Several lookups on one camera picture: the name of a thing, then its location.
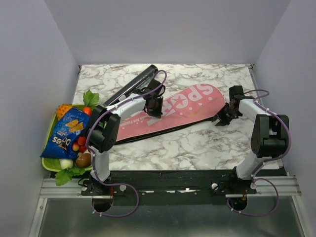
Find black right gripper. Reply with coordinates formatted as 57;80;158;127
213;103;240;127

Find pink racket bag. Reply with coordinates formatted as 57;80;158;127
115;83;225;145

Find black shuttlecock tube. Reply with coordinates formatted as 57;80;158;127
103;65;158;106

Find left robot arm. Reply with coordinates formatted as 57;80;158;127
84;79;165;195

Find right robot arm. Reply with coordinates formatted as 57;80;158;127
213;85;292;194

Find orange toy carrot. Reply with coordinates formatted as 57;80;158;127
82;107;92;116

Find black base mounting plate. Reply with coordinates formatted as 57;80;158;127
83;170;243;206

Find red toy cherries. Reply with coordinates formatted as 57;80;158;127
72;136;86;153

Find blue Doritos chip bag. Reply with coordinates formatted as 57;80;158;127
41;107;89;159

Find brown toy mushroom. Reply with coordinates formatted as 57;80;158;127
76;153;91;168

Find orange toy pineapple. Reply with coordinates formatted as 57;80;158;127
56;104;73;120

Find white toy onion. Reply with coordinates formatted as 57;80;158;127
59;159;74;170

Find green plastic tray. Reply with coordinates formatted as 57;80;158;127
40;104;94;172

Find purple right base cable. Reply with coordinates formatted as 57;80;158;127
227;177;280;217

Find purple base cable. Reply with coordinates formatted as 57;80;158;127
92;184;140;218
227;177;280;217

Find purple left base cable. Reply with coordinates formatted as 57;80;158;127
92;184;140;218

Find aluminium rail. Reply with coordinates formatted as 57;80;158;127
221;176;302;198
39;178;111;199

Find left aluminium rail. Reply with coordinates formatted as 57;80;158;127
39;178;111;199

